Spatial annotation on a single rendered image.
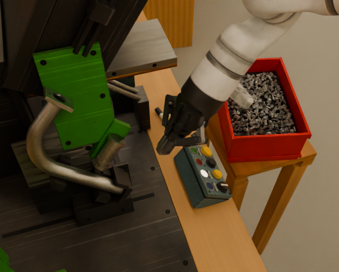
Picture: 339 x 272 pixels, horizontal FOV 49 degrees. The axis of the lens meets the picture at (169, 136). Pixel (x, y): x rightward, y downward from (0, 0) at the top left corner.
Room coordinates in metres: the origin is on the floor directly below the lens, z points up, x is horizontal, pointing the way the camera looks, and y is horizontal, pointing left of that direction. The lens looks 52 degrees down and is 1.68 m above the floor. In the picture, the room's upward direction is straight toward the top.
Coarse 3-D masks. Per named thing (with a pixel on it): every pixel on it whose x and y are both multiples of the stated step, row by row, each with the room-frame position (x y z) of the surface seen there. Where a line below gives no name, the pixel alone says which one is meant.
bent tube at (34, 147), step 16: (48, 96) 0.45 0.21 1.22; (64, 96) 0.48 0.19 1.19; (48, 112) 0.44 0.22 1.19; (32, 128) 0.43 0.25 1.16; (32, 144) 0.42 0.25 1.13; (32, 160) 0.41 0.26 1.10; (48, 160) 0.41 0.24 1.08; (64, 176) 0.40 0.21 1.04; (80, 176) 0.41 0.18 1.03; (96, 176) 0.42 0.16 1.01; (112, 192) 0.41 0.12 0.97
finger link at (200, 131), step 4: (204, 124) 0.41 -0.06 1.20; (200, 128) 0.40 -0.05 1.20; (204, 128) 0.40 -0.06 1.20; (196, 132) 0.40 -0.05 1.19; (200, 132) 0.39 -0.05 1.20; (204, 132) 0.40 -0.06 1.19; (192, 136) 0.39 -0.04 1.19; (200, 136) 0.39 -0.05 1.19; (204, 136) 0.39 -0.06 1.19; (204, 140) 0.38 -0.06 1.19
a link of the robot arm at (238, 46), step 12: (300, 12) 0.49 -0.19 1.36; (240, 24) 0.50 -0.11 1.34; (252, 24) 0.50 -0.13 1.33; (264, 24) 0.50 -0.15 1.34; (276, 24) 0.49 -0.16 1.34; (288, 24) 0.48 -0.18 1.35; (228, 36) 0.47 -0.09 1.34; (240, 36) 0.46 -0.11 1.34; (252, 36) 0.47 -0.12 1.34; (264, 36) 0.48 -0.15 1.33; (276, 36) 0.47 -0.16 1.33; (216, 48) 0.47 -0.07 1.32; (228, 48) 0.45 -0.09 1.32; (240, 48) 0.45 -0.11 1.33; (252, 48) 0.45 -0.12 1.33; (264, 48) 0.46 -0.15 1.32; (216, 60) 0.45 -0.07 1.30; (228, 60) 0.44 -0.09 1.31; (240, 60) 0.44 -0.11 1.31; (252, 60) 0.45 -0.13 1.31; (240, 72) 0.44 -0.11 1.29
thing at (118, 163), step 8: (128, 168) 0.47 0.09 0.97; (48, 184) 0.42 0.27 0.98; (72, 184) 0.43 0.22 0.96; (80, 184) 0.44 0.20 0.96; (32, 192) 0.41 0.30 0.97; (40, 192) 0.41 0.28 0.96; (48, 192) 0.42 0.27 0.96; (56, 192) 0.42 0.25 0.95; (64, 192) 0.42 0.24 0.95; (72, 192) 0.43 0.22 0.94; (80, 192) 0.43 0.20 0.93; (40, 200) 0.40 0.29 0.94; (48, 200) 0.41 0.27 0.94; (56, 200) 0.41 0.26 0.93; (64, 200) 0.41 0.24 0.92; (40, 208) 0.40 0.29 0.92; (48, 208) 0.40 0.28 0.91; (56, 208) 0.40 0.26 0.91
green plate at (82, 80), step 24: (72, 48) 0.52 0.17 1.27; (96, 48) 0.53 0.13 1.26; (48, 72) 0.50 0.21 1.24; (72, 72) 0.51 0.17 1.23; (96, 72) 0.52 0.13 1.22; (72, 96) 0.49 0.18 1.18; (96, 96) 0.50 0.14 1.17; (72, 120) 0.47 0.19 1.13; (96, 120) 0.48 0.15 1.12; (72, 144) 0.46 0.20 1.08
